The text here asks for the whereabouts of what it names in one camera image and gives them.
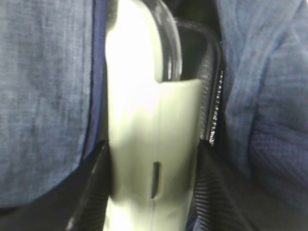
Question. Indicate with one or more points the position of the green lid glass lunch box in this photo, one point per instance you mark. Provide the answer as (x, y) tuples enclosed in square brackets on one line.
[(153, 119)]

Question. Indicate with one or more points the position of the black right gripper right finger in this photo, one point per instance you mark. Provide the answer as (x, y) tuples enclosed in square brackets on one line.
[(224, 201)]

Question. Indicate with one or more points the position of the navy blue insulated lunch bag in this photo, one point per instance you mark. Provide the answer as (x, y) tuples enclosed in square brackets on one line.
[(251, 57)]

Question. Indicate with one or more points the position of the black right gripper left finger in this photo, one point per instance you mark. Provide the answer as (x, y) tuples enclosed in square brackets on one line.
[(78, 203)]

